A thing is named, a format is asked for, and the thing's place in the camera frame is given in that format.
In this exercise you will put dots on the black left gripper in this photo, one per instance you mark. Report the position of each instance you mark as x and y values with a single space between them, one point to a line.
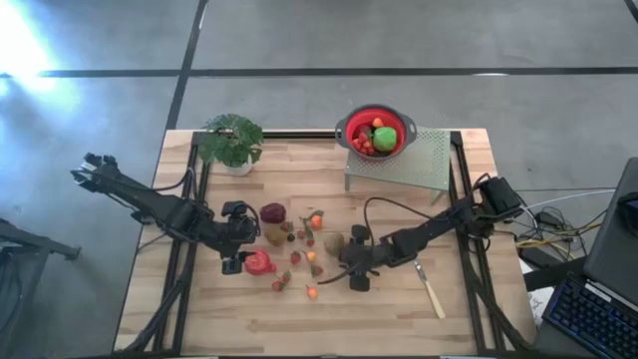
231 238

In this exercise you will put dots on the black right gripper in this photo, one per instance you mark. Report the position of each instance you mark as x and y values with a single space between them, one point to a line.
371 256

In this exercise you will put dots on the brown kiwi fruit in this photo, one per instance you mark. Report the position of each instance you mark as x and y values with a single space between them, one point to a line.
275 234
334 244

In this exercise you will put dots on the green perforated metal shelf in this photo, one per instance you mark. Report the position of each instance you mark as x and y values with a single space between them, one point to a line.
428 159

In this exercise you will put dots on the green apple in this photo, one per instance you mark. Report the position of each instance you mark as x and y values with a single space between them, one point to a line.
385 139

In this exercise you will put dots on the red collapsible colander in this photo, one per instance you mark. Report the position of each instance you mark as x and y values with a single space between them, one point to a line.
349 125

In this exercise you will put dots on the small yellow orange peach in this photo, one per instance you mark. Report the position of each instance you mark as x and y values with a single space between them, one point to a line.
312 292
378 122
311 256

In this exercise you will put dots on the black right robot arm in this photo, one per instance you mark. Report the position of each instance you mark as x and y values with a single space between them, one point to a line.
438 227

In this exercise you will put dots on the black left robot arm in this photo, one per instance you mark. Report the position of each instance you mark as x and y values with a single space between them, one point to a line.
149 204

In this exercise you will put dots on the dark maroon fruit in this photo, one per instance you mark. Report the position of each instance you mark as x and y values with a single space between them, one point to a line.
272 213

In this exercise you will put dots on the large red tomato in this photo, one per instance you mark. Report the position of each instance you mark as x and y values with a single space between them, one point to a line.
258 262

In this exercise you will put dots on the orange tangerine with leaf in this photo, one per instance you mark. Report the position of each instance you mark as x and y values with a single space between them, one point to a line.
317 222

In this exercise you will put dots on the green plant in white pot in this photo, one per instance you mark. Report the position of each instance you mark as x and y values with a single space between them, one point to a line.
231 142

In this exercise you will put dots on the black power brick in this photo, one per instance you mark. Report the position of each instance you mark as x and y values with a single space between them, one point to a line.
533 256

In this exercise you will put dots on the white paper sheet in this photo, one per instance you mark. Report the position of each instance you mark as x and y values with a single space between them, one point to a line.
537 304

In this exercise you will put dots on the black side desk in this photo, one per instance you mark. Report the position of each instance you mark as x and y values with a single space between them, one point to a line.
553 276

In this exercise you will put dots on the small black power adapter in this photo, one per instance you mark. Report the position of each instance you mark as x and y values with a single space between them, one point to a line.
548 219

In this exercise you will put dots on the black metal cart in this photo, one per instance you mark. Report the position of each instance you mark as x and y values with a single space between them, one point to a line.
40 243

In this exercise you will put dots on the black laptop computer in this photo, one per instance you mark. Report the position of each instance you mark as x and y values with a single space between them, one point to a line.
613 249

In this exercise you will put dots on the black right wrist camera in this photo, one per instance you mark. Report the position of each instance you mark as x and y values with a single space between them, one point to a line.
360 232

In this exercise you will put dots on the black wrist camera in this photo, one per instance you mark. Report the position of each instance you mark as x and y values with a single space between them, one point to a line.
234 209
360 232

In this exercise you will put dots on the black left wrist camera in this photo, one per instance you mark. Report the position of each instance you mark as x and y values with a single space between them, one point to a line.
234 209

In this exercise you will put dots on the black aluminium rig frame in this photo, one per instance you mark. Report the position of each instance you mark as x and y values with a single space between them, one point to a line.
299 134

